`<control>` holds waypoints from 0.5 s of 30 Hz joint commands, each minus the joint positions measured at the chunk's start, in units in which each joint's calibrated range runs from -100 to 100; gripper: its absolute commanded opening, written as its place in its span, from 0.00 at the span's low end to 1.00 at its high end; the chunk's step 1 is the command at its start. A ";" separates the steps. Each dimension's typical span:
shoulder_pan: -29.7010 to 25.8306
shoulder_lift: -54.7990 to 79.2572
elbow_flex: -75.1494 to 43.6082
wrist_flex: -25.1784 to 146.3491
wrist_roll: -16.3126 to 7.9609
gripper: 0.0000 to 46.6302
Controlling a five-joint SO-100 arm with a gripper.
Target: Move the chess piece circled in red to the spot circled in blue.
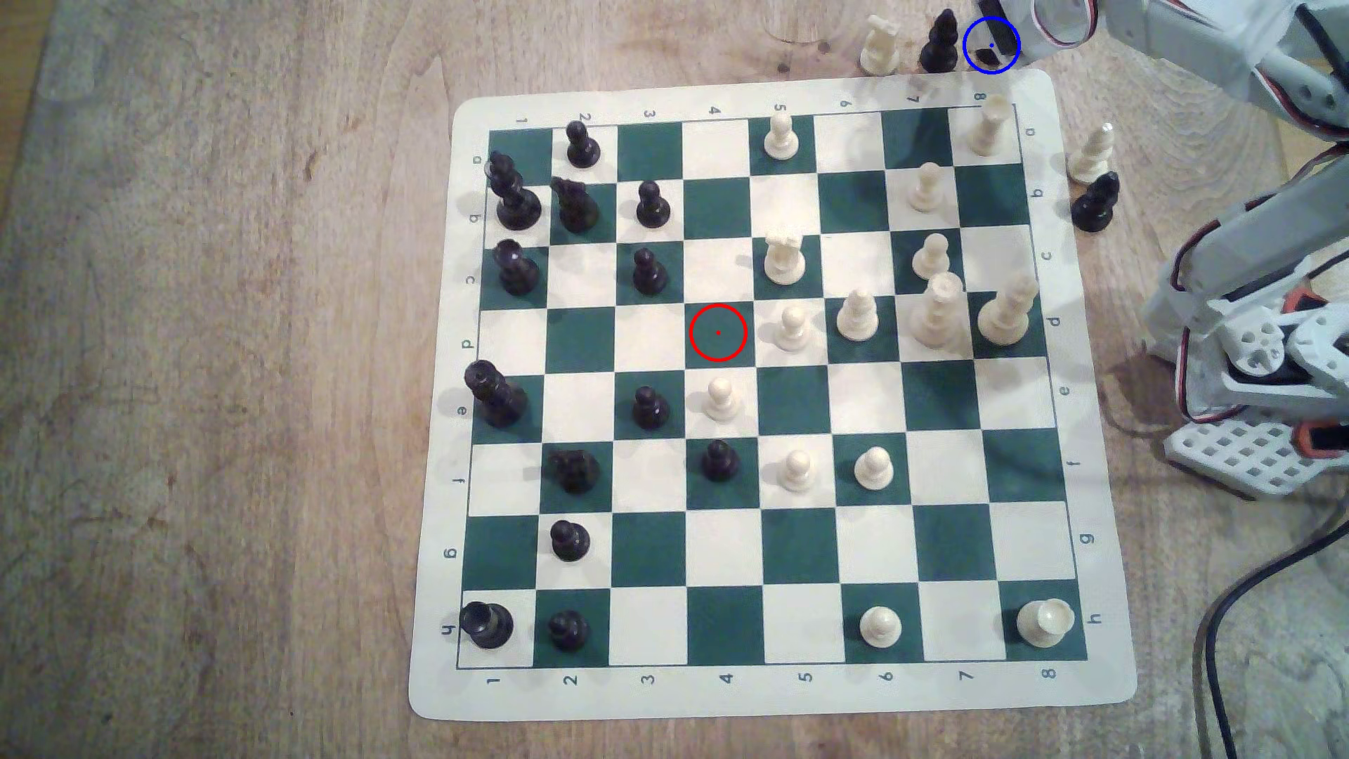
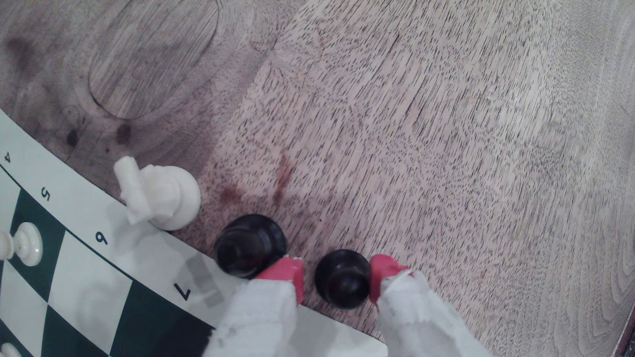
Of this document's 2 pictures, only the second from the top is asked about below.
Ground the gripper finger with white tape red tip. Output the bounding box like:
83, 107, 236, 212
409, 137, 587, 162
368, 254, 492, 357
202, 255, 305, 357

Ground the black chess pawn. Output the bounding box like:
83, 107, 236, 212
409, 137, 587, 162
314, 249, 372, 310

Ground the white chess knight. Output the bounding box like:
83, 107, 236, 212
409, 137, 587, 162
113, 156, 202, 232

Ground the green white chess board mat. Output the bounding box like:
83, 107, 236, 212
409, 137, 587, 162
0, 109, 389, 357

